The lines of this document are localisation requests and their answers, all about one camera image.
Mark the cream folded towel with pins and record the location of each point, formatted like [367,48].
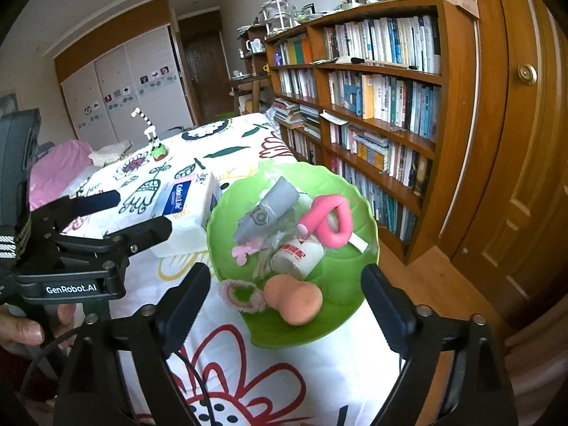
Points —
[108,155]

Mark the brass door knob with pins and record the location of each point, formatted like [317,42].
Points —
[528,74]

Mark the green leaf-shaped plate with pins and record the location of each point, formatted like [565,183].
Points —
[341,301]

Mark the white sliding wardrobe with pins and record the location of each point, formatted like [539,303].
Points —
[128,66]

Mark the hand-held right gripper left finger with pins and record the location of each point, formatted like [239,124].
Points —
[186,310]

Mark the rows of shelved books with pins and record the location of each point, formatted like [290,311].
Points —
[390,40]

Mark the pink blue tissue pack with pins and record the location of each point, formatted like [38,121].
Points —
[186,213]

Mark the striped giraffe figurine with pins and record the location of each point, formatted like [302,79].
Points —
[157,153]

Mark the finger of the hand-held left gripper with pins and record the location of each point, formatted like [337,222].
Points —
[97,202]
[146,230]

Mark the white plastic organizer rack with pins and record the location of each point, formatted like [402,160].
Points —
[275,13]

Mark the orange peach-shaped squishy toy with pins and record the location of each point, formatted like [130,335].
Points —
[295,301]

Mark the dark wooden desk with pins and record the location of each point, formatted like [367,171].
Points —
[248,80]

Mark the brown wooden door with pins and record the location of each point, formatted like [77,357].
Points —
[510,164]

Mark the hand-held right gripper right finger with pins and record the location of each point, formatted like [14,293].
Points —
[386,306]

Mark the stack of magazines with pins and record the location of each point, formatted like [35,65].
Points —
[293,117]

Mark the dark wooden interior door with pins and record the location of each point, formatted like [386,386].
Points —
[206,75]

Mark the floral printed bedspread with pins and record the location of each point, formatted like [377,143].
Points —
[275,386]

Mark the pink quilt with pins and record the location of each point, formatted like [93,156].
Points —
[62,159]

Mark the small wooden shelf unit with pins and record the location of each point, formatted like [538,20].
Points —
[253,31]

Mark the pink foam bendy curler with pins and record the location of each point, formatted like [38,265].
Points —
[330,230]

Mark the person's left hand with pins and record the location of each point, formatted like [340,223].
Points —
[24,330]

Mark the wooden bookshelf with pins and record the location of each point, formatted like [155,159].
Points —
[457,142]

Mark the grey cloth pouch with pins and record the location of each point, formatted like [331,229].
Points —
[275,202]

